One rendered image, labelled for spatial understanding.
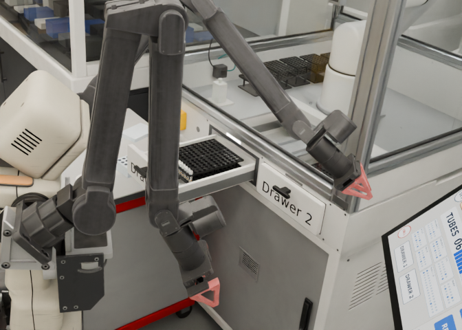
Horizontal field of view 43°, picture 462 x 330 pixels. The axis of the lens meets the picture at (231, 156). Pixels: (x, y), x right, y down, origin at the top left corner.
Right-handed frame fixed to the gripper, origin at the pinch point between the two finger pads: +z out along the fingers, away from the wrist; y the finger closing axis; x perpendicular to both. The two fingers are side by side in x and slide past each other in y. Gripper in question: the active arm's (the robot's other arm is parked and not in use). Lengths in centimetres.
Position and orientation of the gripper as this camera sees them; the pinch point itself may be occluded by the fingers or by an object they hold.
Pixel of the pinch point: (368, 192)
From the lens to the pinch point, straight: 151.1
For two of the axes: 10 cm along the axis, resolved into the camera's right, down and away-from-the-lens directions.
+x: -6.8, 6.1, 4.1
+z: 7.2, 6.5, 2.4
